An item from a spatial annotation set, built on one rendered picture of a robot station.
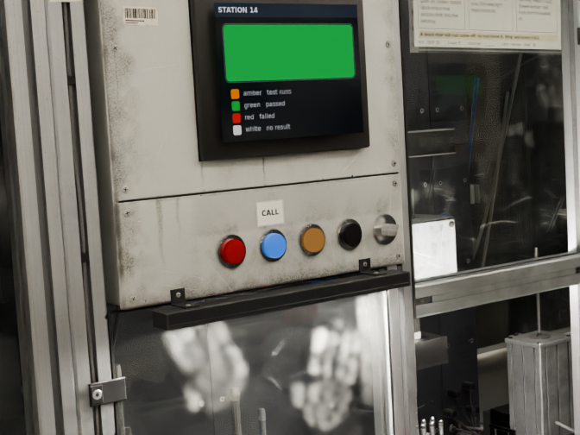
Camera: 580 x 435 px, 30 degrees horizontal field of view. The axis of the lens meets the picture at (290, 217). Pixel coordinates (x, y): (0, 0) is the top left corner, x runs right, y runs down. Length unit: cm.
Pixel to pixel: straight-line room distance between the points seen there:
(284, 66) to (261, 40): 4
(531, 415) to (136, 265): 96
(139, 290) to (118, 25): 30
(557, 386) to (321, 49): 88
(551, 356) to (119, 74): 103
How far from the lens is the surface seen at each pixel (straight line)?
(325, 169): 137
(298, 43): 132
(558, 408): 200
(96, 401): 124
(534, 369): 196
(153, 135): 124
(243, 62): 128
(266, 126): 129
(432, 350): 178
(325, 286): 133
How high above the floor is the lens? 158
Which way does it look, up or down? 5 degrees down
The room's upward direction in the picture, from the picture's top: 3 degrees counter-clockwise
